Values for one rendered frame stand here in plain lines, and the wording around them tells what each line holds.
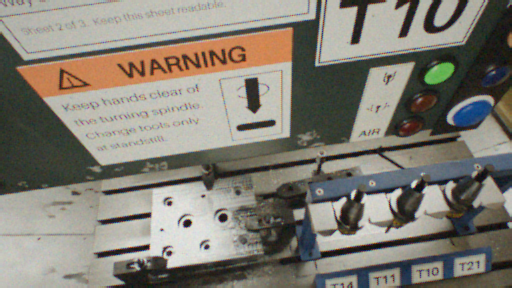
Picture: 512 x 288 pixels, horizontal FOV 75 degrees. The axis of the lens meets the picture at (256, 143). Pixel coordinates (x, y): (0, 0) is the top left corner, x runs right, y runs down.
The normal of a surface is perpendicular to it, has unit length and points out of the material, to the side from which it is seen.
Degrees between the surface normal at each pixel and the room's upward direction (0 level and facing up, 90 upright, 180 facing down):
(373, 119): 90
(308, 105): 90
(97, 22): 90
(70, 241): 24
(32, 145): 90
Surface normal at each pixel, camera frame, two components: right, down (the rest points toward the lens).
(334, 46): 0.14, 0.81
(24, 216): 0.35, -0.57
